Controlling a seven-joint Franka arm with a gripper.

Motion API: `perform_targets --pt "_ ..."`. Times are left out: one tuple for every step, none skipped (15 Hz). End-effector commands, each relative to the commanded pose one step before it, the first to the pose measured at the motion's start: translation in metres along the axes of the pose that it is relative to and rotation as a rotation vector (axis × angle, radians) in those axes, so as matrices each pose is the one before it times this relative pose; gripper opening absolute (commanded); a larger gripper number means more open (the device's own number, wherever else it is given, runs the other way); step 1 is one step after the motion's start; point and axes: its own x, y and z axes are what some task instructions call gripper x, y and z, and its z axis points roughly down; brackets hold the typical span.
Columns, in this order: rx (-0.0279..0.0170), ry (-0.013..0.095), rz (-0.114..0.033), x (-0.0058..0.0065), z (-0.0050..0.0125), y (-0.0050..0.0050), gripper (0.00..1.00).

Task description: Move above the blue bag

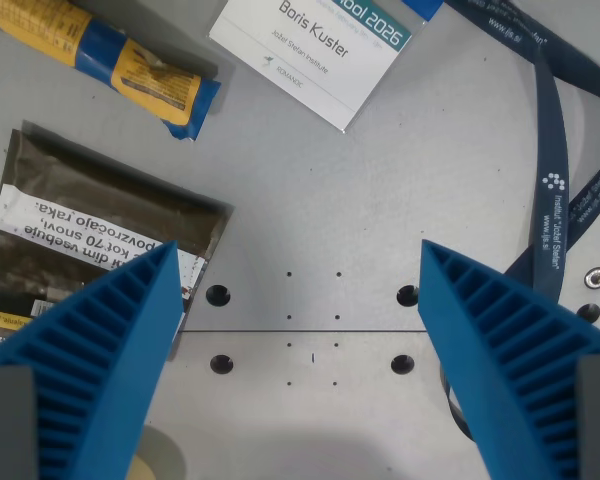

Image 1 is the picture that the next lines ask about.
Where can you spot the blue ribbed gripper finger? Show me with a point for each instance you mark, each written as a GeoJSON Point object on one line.
{"type": "Point", "coordinates": [100, 360]}
{"type": "Point", "coordinates": [500, 350]}

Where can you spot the blue and yellow bag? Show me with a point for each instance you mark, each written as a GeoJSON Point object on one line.
{"type": "Point", "coordinates": [125, 65]}

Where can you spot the silver table screw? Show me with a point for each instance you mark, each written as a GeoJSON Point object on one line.
{"type": "Point", "coordinates": [596, 278]}

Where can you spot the brown tobacco pouch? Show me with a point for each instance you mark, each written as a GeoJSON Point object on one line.
{"type": "Point", "coordinates": [80, 220]}

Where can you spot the white name badge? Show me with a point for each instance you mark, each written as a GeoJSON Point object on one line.
{"type": "Point", "coordinates": [315, 55]}

